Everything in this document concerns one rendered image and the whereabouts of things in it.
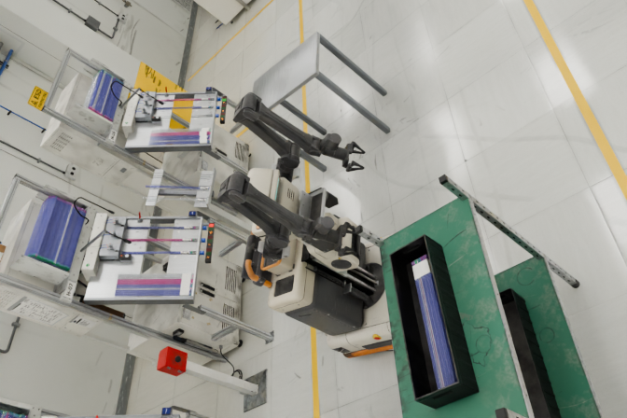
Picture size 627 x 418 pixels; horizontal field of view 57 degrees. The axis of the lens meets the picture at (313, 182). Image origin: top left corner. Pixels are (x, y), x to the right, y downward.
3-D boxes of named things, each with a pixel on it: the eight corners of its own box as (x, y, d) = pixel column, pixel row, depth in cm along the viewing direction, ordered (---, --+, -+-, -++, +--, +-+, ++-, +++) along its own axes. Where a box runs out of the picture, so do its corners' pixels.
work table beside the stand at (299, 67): (390, 132, 436) (315, 72, 392) (323, 172, 475) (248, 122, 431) (386, 90, 464) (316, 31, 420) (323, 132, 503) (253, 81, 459)
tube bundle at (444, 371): (416, 265, 225) (411, 262, 223) (431, 257, 221) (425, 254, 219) (443, 393, 190) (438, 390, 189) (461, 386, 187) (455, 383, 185)
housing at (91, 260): (112, 224, 431) (107, 212, 421) (98, 281, 399) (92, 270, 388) (101, 224, 431) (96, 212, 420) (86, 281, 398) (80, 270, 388)
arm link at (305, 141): (243, 96, 253) (239, 115, 246) (251, 90, 249) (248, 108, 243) (314, 142, 276) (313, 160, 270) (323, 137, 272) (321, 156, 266)
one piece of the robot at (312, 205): (318, 257, 283) (286, 239, 271) (323, 209, 299) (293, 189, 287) (342, 247, 273) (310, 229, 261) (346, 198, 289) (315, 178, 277)
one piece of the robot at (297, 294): (344, 345, 344) (235, 296, 298) (349, 262, 375) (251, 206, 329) (388, 334, 323) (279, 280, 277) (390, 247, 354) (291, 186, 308)
